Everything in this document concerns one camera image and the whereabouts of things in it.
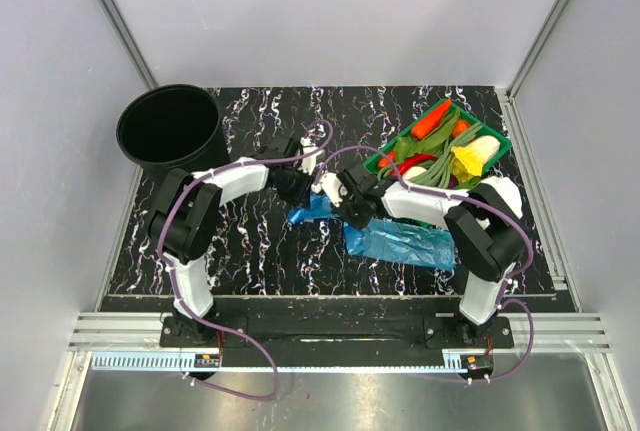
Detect red chili pepper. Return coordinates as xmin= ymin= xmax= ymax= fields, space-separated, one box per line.
xmin=377 ymin=153 xmax=438 ymax=179

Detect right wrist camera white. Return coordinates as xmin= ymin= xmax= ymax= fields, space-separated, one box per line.
xmin=311 ymin=172 xmax=348 ymax=207

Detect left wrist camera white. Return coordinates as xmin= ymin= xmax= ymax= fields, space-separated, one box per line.
xmin=296 ymin=137 xmax=324 ymax=175

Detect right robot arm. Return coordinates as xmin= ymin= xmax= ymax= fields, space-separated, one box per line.
xmin=325 ymin=165 xmax=530 ymax=347

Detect purple cable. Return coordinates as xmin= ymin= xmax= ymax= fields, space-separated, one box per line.
xmin=311 ymin=145 xmax=537 ymax=385
xmin=155 ymin=119 xmax=335 ymax=401

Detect green long beans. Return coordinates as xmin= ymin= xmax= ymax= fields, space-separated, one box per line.
xmin=403 ymin=122 xmax=482 ymax=188

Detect blue trash bag roll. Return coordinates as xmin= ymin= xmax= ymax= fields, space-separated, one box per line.
xmin=287 ymin=193 xmax=340 ymax=225

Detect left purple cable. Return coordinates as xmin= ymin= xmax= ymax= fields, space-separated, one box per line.
xmin=155 ymin=119 xmax=335 ymax=401

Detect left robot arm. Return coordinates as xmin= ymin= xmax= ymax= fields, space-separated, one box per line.
xmin=147 ymin=137 xmax=322 ymax=346

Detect yellow white cabbage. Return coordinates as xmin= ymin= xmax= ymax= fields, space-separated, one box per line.
xmin=451 ymin=135 xmax=500 ymax=183

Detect small orange tomato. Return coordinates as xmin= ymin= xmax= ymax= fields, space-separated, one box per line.
xmin=451 ymin=119 xmax=470 ymax=138

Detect black trash bin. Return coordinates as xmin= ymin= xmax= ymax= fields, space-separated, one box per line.
xmin=116 ymin=84 xmax=230 ymax=185

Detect orange carrot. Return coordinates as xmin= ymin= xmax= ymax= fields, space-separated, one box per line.
xmin=410 ymin=99 xmax=452 ymax=140

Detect detached blue trash bag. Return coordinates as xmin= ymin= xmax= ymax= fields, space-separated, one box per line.
xmin=342 ymin=219 xmax=455 ymax=271

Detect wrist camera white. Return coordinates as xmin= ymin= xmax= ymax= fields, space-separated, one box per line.
xmin=311 ymin=172 xmax=348 ymax=207
xmin=296 ymin=137 xmax=324 ymax=175

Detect green vegetable basket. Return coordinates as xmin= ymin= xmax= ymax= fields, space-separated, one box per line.
xmin=381 ymin=99 xmax=512 ymax=189

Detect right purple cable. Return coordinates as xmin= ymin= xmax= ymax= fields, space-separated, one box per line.
xmin=311 ymin=145 xmax=537 ymax=385

